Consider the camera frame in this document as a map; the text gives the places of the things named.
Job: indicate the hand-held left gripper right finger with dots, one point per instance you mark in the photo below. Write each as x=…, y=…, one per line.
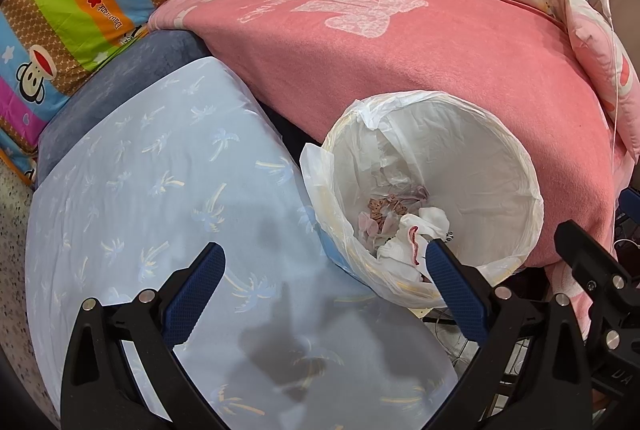
x=452, y=290

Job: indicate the bin with white plastic bag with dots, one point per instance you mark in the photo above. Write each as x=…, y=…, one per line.
x=475, y=150

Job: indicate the blue-grey cushion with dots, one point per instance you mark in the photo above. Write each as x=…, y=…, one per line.
x=125, y=70

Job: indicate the pink pillow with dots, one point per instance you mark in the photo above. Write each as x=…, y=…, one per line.
x=595, y=50

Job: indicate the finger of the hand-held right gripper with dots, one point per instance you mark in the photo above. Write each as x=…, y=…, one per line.
x=590, y=260

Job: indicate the pink and white cloth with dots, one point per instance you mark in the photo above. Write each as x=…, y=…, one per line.
x=367, y=222

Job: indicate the pink blanket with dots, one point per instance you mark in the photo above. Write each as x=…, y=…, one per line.
x=400, y=60

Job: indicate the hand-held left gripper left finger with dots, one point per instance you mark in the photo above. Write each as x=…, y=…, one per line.
x=195, y=295

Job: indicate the light blue palm-print cloth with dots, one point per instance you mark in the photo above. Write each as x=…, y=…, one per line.
x=150, y=185

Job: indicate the striped monkey print quilt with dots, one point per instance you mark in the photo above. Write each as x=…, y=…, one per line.
x=75, y=10

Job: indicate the white cloth with red trim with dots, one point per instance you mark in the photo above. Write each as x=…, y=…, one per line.
x=400, y=250

